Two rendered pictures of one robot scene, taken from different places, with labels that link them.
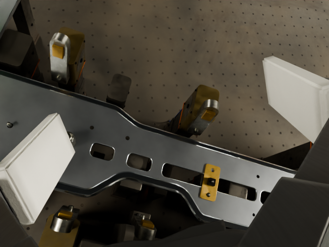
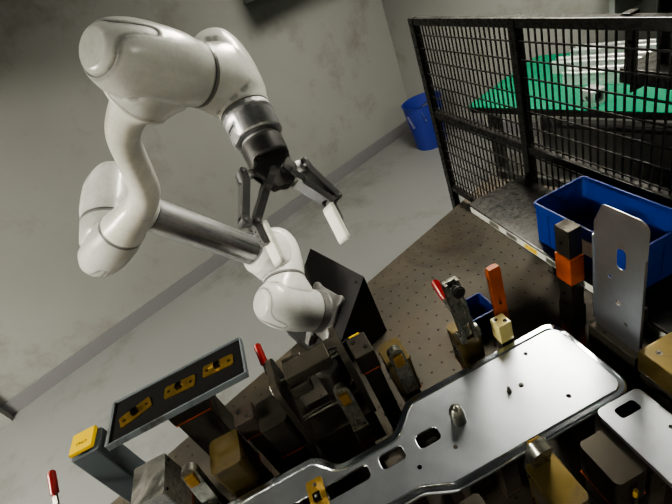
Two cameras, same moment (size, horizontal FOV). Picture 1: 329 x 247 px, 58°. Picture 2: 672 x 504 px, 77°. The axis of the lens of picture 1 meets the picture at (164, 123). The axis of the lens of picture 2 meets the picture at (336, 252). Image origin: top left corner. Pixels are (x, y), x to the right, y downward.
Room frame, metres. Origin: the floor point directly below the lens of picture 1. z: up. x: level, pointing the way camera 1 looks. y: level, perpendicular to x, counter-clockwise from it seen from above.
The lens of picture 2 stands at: (0.63, 0.21, 1.86)
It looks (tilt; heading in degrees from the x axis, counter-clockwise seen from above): 33 degrees down; 198
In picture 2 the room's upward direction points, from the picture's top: 25 degrees counter-clockwise
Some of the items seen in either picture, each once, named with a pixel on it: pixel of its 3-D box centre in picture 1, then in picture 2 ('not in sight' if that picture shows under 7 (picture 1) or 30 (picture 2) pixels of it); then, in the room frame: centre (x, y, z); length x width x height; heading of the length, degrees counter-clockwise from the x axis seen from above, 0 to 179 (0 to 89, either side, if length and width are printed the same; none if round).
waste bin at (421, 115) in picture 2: not in sight; (427, 120); (-3.54, 0.32, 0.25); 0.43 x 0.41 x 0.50; 42
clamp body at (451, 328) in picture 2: not in sight; (471, 369); (-0.11, 0.19, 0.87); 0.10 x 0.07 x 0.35; 23
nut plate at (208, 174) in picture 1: (211, 182); (317, 497); (0.24, -0.17, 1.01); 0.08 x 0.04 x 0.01; 22
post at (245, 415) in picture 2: not in sight; (278, 455); (0.08, -0.34, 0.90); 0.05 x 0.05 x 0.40; 23
